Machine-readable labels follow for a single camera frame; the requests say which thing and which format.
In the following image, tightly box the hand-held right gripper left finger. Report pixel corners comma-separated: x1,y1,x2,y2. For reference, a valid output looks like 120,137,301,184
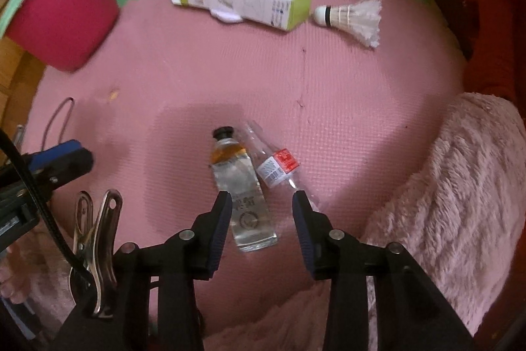
51,190,233,351

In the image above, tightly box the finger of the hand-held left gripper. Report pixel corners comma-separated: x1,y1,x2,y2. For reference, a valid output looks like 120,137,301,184
29,140,94,189

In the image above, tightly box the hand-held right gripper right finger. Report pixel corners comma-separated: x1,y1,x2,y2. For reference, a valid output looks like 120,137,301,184
292,190,473,351

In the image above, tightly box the clear tube with black cap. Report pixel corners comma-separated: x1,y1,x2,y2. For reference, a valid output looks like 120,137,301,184
211,126,279,253

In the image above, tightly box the clear bottle with red label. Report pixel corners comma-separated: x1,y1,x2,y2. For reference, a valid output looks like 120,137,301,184
242,121,325,216

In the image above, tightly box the red bucket with green rim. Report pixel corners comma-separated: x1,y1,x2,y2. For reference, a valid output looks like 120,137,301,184
0,0,122,73

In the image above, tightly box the white feather shuttlecock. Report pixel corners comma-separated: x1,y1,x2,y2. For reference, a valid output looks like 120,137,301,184
314,0,383,49

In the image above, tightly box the person's left hand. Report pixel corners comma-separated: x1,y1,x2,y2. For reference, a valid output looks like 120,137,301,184
0,246,39,304

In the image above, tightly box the metal spring clip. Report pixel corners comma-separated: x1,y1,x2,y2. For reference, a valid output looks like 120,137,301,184
70,190,124,319

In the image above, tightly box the pink fluffy cloth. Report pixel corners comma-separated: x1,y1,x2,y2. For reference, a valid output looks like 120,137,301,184
203,92,526,351

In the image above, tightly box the black cable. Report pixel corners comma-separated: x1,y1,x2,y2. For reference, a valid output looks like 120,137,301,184
0,129,91,286

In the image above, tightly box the thin black cord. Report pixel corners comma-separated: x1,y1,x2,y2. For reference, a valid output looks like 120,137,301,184
43,98,77,148

